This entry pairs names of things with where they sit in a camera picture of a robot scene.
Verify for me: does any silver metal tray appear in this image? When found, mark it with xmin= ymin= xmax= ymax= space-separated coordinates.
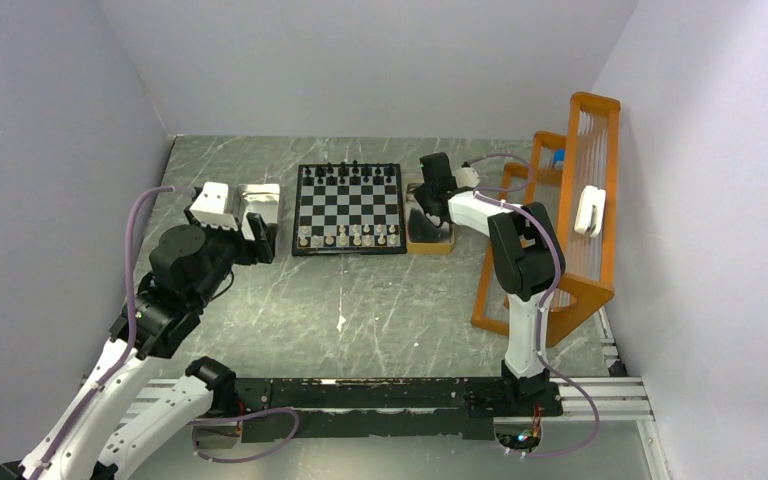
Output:
xmin=232 ymin=183 xmax=282 ymax=226

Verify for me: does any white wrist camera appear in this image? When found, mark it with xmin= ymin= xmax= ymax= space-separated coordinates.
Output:
xmin=189 ymin=182 xmax=237 ymax=231
xmin=453 ymin=167 xmax=480 ymax=189

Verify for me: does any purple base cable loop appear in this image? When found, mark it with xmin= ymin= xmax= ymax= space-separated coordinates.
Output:
xmin=190 ymin=405 xmax=302 ymax=464

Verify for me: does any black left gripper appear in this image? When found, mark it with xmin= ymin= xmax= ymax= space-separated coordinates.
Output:
xmin=184 ymin=202 xmax=277 ymax=307

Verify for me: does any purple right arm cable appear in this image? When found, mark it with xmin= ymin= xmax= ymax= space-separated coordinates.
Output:
xmin=466 ymin=153 xmax=601 ymax=460

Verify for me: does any yellow tray of white pieces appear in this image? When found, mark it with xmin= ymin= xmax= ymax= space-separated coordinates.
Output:
xmin=404 ymin=183 xmax=455 ymax=255

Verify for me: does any orange wooden rack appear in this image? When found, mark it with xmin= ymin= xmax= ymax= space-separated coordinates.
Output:
xmin=501 ymin=92 xmax=622 ymax=347

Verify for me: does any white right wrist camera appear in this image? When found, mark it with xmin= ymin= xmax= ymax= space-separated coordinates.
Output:
xmin=453 ymin=167 xmax=480 ymax=189

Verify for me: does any black white chess board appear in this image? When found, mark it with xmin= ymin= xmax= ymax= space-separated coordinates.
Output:
xmin=291 ymin=178 xmax=407 ymax=257

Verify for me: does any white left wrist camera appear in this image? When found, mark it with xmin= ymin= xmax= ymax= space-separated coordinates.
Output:
xmin=189 ymin=182 xmax=237 ymax=231

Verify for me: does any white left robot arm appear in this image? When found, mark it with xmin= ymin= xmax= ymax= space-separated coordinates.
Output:
xmin=0 ymin=213 xmax=278 ymax=479

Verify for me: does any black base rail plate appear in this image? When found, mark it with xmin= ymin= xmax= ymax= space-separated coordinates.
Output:
xmin=236 ymin=377 xmax=564 ymax=443

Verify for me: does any white clip object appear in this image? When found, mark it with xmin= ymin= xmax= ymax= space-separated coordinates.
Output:
xmin=573 ymin=185 xmax=607 ymax=238

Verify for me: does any blue cap bottle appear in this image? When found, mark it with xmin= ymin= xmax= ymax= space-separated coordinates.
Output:
xmin=552 ymin=149 xmax=565 ymax=170

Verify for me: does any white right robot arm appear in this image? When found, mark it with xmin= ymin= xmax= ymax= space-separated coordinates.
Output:
xmin=414 ymin=153 xmax=565 ymax=414

